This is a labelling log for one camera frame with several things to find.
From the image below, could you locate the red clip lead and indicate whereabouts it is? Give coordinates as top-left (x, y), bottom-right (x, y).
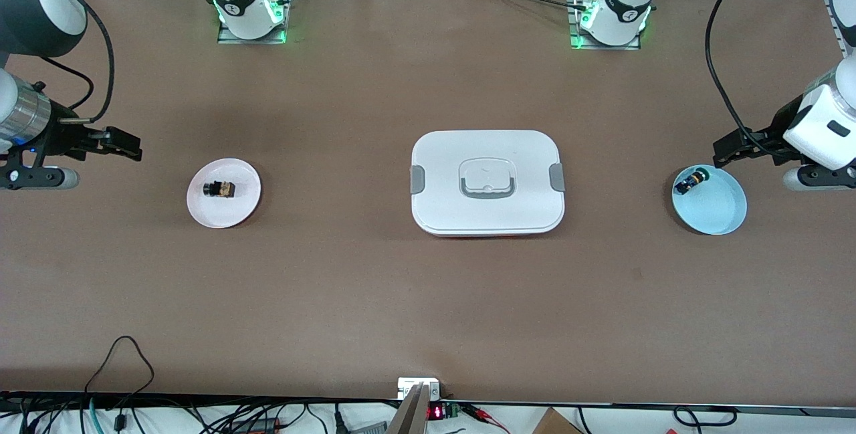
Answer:
top-left (461, 404), bottom-right (510, 433)

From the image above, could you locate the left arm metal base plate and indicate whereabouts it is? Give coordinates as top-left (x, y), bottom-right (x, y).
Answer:
top-left (567, 0), bottom-right (643, 51)

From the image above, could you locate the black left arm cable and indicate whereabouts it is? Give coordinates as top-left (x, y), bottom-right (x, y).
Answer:
top-left (706, 0), bottom-right (780, 150)

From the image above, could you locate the white lidded container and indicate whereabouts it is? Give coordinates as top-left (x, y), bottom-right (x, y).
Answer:
top-left (409, 130), bottom-right (566, 239)

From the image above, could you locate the thin black looped cable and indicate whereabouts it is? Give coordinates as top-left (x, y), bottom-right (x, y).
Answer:
top-left (84, 336), bottom-right (156, 398)

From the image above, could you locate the black power adapter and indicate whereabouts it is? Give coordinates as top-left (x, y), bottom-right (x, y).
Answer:
top-left (231, 417), bottom-right (282, 433)

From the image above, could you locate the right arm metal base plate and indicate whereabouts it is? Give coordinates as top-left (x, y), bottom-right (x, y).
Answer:
top-left (216, 0), bottom-right (295, 45)

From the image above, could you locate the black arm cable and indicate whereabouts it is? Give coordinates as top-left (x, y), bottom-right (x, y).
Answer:
top-left (3, 0), bottom-right (116, 124)
top-left (706, 0), bottom-right (780, 150)

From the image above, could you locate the light blue round plate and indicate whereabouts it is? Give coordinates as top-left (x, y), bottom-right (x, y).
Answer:
top-left (671, 165), bottom-right (748, 236)

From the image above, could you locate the grey slanted post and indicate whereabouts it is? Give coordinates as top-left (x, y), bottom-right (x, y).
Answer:
top-left (387, 384), bottom-right (430, 434)

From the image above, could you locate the brown cardboard piece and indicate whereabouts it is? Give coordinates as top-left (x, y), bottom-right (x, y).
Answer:
top-left (532, 407), bottom-right (584, 434)

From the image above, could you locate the pink round plate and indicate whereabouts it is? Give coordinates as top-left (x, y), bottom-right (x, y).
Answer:
top-left (187, 156), bottom-right (263, 229)

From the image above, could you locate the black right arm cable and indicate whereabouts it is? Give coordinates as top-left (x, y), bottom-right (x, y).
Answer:
top-left (3, 0), bottom-right (116, 124)

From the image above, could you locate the small white box device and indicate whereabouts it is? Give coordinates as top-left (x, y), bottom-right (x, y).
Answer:
top-left (397, 377), bottom-right (442, 400)

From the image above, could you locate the black toy with green tip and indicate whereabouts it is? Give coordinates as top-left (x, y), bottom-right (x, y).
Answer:
top-left (674, 168), bottom-right (711, 195)

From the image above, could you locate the black coiled cable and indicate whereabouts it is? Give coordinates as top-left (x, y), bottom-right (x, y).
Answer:
top-left (672, 406), bottom-right (740, 428)

